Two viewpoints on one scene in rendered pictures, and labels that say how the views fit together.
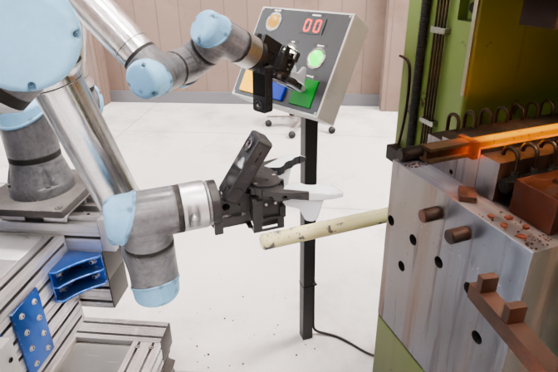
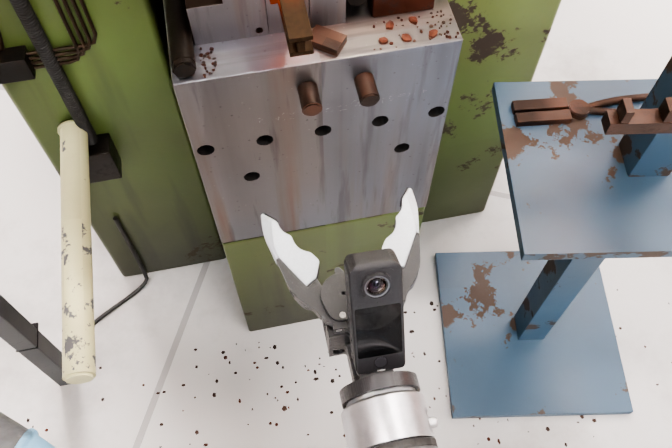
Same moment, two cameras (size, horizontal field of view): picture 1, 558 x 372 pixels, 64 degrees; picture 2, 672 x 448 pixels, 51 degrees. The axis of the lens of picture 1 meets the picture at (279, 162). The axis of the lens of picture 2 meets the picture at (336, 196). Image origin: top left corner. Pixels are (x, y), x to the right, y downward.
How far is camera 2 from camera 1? 75 cm
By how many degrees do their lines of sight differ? 65
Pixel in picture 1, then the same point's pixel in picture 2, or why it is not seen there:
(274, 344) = (68, 433)
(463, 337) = (383, 160)
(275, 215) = not seen: hidden behind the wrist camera
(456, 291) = (361, 135)
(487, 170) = not seen: outside the picture
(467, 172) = not seen: hidden behind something
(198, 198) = (418, 407)
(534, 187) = not seen: outside the picture
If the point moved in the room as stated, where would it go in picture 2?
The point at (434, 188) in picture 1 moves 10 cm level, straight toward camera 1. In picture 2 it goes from (288, 68) to (357, 98)
